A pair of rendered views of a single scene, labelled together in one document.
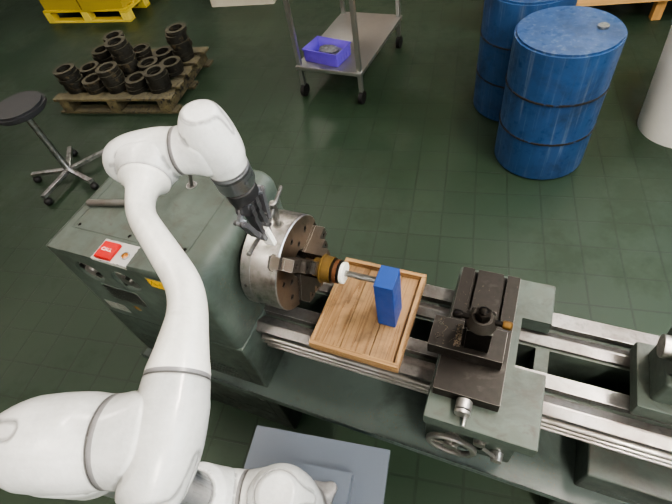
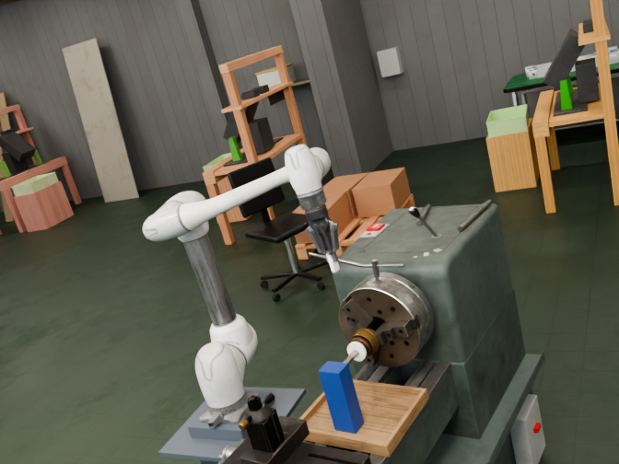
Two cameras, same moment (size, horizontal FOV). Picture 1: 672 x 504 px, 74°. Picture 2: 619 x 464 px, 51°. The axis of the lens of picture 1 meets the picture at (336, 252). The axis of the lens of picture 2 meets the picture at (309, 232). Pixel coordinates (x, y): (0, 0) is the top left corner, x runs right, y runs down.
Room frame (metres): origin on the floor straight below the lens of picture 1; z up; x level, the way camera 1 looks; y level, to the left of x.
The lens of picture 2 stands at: (1.02, -1.92, 2.12)
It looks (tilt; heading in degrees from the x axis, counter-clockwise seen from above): 17 degrees down; 97
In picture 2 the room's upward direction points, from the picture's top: 15 degrees counter-clockwise
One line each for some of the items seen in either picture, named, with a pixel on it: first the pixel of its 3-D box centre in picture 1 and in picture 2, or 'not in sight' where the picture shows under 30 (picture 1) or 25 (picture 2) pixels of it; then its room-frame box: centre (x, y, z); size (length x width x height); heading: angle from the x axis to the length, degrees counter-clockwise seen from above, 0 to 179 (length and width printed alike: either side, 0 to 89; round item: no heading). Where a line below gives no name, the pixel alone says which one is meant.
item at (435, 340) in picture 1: (466, 341); (275, 445); (0.55, -0.31, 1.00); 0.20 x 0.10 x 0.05; 59
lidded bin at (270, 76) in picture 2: not in sight; (275, 76); (-0.09, 7.91, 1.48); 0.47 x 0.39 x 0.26; 158
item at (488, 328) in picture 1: (482, 319); (257, 411); (0.54, -0.33, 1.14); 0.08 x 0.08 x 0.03
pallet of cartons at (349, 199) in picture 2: not in sight; (355, 211); (0.72, 4.41, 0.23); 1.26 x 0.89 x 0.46; 70
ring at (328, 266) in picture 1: (328, 269); (364, 342); (0.85, 0.04, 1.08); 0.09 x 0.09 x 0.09; 59
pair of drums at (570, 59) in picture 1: (535, 70); not in sight; (2.58, -1.56, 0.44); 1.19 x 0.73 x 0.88; 159
